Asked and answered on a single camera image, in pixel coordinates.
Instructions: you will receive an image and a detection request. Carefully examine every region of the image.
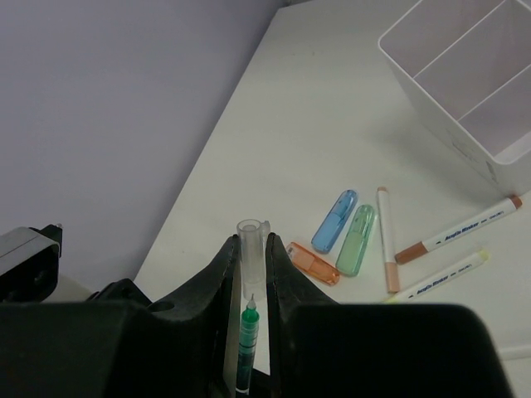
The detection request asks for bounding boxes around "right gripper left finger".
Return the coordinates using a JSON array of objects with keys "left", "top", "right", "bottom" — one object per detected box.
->
[{"left": 1, "top": 236, "right": 240, "bottom": 397}]

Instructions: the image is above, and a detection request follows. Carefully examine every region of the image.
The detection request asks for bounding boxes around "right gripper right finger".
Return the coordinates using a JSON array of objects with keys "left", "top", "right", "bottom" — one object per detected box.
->
[{"left": 265, "top": 234, "right": 513, "bottom": 397}]

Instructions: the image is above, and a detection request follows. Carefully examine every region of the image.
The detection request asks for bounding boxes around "green fineliner pen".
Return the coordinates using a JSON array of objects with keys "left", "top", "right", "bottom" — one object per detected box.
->
[{"left": 236, "top": 295, "right": 260, "bottom": 395}]

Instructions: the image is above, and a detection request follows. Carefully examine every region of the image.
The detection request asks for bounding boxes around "clear pen cap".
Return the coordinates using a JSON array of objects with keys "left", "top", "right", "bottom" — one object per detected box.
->
[{"left": 236, "top": 219, "right": 270, "bottom": 302}]

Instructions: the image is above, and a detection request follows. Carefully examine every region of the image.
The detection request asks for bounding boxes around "orange capsule eraser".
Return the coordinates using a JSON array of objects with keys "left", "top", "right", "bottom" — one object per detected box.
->
[{"left": 286, "top": 242, "right": 340, "bottom": 286}]

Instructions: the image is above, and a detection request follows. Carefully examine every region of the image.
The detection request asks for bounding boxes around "green capsule eraser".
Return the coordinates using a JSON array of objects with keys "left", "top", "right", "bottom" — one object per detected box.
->
[{"left": 335, "top": 204, "right": 375, "bottom": 277}]

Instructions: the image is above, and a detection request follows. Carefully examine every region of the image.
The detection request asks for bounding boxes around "peach tipped white marker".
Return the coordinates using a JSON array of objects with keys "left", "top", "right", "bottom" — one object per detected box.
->
[{"left": 377, "top": 187, "right": 401, "bottom": 294}]

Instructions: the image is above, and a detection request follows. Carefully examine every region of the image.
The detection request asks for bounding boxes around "pale yellow white marker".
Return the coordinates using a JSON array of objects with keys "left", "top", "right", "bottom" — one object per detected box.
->
[{"left": 383, "top": 250, "right": 490, "bottom": 303}]

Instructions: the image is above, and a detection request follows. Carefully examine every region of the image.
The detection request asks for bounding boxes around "blue capsule eraser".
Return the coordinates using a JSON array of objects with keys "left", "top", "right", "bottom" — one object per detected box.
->
[{"left": 311, "top": 190, "right": 358, "bottom": 254}]

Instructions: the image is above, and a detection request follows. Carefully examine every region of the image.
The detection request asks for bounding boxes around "brown tipped white marker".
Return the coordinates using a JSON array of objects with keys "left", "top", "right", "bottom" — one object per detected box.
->
[{"left": 395, "top": 196, "right": 523, "bottom": 265}]

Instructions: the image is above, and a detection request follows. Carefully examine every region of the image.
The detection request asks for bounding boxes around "white three-compartment organizer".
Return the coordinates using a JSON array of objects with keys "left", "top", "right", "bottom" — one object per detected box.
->
[{"left": 378, "top": 1, "right": 530, "bottom": 196}]

